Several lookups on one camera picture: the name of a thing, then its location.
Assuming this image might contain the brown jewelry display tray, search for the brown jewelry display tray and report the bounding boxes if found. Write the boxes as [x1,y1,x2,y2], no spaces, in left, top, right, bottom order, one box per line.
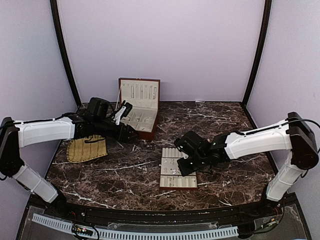
[159,147,198,191]

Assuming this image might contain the red wooden jewelry box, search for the red wooden jewelry box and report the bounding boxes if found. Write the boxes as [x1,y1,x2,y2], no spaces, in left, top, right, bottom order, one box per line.
[118,77,161,141]

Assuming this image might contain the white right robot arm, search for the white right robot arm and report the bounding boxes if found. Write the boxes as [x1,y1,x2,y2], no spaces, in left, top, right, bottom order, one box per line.
[174,112,320,217]

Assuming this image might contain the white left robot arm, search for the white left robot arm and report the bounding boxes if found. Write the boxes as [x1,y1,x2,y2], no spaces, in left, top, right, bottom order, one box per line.
[0,113,139,218]

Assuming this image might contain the woven bamboo tray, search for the woven bamboo tray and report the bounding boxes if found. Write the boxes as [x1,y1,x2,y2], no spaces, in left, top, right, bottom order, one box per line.
[66,135,108,164]

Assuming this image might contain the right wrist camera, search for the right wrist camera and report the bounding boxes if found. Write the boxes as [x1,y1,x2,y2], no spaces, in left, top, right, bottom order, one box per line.
[174,130,203,157]

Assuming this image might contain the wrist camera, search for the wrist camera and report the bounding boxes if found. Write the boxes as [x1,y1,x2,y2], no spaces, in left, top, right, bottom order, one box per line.
[86,97,133,125]
[174,130,203,157]

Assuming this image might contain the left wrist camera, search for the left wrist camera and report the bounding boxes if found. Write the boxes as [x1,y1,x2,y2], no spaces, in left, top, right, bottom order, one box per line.
[86,97,133,125]

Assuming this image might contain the white slotted cable duct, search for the white slotted cable duct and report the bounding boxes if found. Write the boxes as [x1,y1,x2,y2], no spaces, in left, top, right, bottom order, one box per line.
[31,213,239,240]

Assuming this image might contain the black left frame post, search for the black left frame post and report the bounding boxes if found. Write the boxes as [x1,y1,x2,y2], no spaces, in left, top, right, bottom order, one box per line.
[49,0,82,107]

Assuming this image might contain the black frame post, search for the black frame post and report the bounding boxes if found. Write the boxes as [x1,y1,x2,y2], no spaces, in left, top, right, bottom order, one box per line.
[49,0,82,107]
[241,0,273,108]

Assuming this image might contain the black right frame post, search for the black right frame post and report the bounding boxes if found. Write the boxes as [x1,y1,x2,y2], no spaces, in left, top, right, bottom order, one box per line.
[241,0,273,108]

